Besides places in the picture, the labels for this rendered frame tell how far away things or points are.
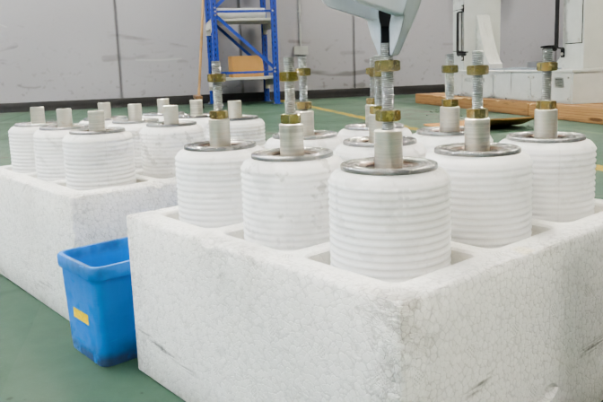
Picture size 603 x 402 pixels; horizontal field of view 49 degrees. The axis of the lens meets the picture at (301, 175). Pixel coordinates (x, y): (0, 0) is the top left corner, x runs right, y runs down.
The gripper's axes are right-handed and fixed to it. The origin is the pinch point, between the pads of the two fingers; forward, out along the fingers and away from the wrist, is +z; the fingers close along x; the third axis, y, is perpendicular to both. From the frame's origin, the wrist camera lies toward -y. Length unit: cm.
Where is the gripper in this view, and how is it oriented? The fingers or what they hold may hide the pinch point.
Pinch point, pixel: (396, 38)
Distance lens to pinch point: 52.0
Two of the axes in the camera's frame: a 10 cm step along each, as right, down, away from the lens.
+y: -9.0, 1.0, -4.2
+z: 0.3, 9.9, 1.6
